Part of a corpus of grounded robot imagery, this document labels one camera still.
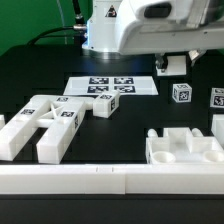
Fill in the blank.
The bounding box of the white marker base plate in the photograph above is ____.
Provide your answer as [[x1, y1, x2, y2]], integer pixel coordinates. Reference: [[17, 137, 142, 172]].
[[64, 76, 158, 95]]

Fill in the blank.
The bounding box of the white part left edge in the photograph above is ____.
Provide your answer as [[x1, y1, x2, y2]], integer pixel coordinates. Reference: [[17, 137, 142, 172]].
[[0, 115, 5, 130]]

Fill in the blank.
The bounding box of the white part edge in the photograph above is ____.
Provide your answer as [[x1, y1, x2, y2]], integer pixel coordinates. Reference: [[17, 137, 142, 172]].
[[0, 115, 5, 130], [211, 114, 224, 148]]

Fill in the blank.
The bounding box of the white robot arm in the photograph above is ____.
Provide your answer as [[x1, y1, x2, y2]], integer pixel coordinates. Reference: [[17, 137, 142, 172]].
[[82, 0, 224, 71]]

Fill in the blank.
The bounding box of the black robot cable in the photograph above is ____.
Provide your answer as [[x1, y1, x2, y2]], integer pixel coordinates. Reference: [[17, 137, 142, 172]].
[[27, 0, 88, 46]]

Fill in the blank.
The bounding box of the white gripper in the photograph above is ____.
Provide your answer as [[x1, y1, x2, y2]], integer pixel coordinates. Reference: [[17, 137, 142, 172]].
[[115, 16, 224, 72]]

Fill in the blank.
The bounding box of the white chair seat part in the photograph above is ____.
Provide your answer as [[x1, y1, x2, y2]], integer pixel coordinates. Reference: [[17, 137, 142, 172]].
[[145, 127, 224, 165]]

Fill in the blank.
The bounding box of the white part right edge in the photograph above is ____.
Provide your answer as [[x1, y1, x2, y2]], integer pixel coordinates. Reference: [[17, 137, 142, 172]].
[[211, 114, 224, 148]]

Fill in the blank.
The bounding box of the white front barrier rail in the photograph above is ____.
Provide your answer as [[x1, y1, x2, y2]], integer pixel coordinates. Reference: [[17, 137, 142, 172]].
[[0, 164, 224, 194]]

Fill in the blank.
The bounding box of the white chair back frame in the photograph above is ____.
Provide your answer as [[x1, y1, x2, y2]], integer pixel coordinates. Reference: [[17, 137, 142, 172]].
[[0, 95, 94, 164]]

